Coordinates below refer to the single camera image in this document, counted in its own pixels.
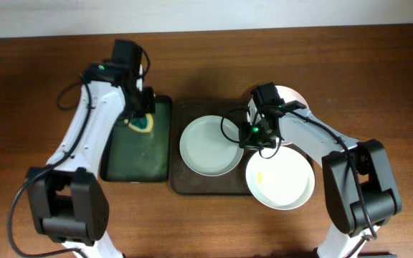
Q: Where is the green yellow sponge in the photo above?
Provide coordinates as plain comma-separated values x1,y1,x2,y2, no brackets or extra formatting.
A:
123,113,154,133

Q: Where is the grey-white plate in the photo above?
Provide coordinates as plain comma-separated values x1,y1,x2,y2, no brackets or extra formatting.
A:
179,115,244,176

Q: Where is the white plate with stain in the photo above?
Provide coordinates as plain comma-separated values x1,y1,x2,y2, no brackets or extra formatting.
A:
245,147,315,211

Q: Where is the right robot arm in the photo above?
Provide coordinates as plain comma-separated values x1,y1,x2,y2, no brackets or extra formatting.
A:
240,100,402,257

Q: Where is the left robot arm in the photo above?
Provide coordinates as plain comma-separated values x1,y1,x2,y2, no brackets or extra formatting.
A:
22,62,155,257

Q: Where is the green tray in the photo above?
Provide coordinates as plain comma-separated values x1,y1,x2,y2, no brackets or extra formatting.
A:
100,95,172,183

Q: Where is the pink-white plate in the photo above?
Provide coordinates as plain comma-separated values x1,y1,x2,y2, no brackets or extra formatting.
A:
247,85,309,148

